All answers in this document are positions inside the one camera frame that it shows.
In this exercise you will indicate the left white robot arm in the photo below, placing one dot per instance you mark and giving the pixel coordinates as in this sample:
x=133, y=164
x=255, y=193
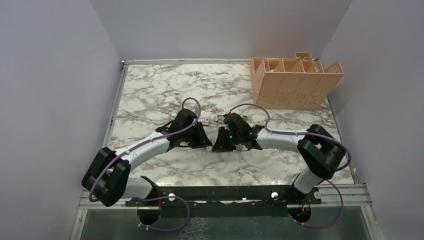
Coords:
x=108, y=177

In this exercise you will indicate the orange desk organizer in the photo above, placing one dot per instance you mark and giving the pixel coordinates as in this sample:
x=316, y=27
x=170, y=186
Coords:
x=298, y=83

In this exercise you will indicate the red white staple box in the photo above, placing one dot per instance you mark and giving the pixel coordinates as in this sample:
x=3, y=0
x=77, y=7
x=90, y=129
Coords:
x=205, y=121

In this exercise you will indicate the grey teal staple box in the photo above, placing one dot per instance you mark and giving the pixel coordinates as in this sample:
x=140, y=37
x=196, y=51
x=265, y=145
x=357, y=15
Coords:
x=219, y=118

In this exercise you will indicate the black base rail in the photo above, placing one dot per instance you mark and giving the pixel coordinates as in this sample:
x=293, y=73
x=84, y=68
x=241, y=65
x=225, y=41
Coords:
x=223, y=201

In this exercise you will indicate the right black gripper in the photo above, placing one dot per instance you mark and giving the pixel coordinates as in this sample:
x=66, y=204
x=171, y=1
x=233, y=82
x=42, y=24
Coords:
x=221, y=144

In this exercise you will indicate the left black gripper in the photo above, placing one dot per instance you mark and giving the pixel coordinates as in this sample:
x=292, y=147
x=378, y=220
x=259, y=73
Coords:
x=202, y=140

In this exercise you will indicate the aluminium table frame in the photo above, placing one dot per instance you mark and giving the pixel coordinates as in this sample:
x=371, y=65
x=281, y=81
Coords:
x=150, y=94

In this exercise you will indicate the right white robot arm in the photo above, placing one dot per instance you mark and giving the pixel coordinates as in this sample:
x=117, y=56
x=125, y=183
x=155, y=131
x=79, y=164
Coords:
x=319, y=150

